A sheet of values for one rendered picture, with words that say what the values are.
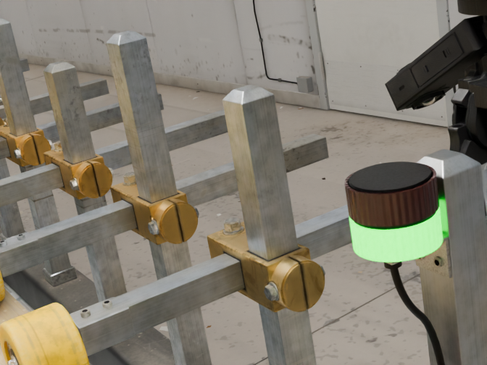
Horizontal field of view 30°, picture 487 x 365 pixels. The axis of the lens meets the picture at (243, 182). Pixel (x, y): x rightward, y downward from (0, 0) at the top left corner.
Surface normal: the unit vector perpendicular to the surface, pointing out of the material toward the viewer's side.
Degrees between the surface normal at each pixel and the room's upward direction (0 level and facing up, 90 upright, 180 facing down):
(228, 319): 0
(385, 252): 90
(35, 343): 45
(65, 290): 0
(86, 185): 90
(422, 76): 86
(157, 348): 0
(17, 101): 90
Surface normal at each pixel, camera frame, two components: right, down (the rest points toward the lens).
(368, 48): -0.79, 0.32
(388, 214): -0.22, 0.36
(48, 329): 0.15, -0.67
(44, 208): 0.52, 0.20
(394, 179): -0.16, -0.93
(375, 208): -0.49, 0.36
